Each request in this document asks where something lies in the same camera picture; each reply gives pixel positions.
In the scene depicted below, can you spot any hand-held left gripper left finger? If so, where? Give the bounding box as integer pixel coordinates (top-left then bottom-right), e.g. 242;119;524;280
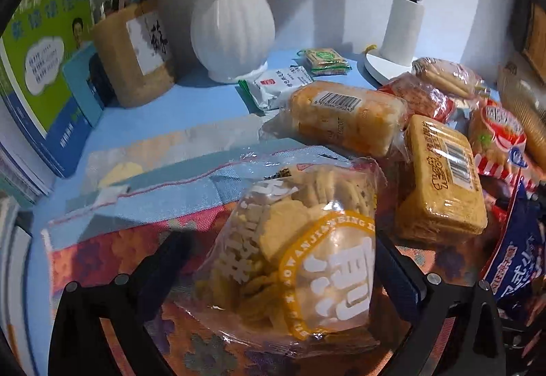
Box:
51;231;197;376

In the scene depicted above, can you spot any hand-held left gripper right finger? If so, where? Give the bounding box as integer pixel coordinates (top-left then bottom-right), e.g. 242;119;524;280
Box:
375;235;506;376

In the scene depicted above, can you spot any yellow cracker packet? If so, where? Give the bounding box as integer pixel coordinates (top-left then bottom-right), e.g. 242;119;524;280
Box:
394;113;489;242

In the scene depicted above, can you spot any clear snack bag yellow ring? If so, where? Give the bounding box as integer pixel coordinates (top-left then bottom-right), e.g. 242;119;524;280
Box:
177;150;389;360

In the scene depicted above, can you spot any blue snack packet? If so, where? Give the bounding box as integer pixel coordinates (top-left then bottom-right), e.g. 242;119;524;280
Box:
480;180;546;321

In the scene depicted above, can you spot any orange bread packet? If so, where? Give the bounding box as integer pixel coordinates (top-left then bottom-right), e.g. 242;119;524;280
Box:
260;81;410;159

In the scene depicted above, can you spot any red white snack packet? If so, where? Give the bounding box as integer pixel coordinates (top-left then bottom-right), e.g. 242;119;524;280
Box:
467;98;546;189

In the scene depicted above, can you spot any white green snack packet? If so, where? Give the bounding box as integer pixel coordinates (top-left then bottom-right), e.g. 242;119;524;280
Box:
236;65;314;112

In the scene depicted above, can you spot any ribbed glass bowl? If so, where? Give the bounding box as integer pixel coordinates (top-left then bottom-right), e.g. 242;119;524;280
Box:
497;60;546;138

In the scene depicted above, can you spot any clear zip bag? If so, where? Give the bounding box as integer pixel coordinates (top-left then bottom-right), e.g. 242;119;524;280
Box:
40;128;385;257

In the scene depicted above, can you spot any stack of white papers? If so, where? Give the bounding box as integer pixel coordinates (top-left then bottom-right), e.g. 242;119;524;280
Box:
0;137;52;206

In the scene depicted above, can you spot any blue box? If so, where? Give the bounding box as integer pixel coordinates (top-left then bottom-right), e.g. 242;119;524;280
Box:
62;45;116;127

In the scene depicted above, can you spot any biscuit stick packet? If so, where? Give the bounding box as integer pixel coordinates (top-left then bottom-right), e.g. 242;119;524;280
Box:
412;57;491;101

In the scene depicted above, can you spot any brown pen holder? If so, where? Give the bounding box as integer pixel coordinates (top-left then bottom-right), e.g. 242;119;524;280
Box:
91;0;177;109

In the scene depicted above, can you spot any green cracker packet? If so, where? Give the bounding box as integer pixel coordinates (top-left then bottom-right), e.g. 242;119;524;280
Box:
299;47;353;75

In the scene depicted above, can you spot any green poster book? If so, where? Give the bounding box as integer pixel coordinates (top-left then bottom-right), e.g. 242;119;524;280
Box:
0;0;97;180

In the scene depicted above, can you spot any white ribbed vase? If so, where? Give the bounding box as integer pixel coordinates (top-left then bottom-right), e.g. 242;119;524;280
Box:
190;0;276;84

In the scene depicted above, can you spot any white desk lamp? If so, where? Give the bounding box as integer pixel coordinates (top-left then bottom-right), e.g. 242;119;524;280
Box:
362;0;431;87

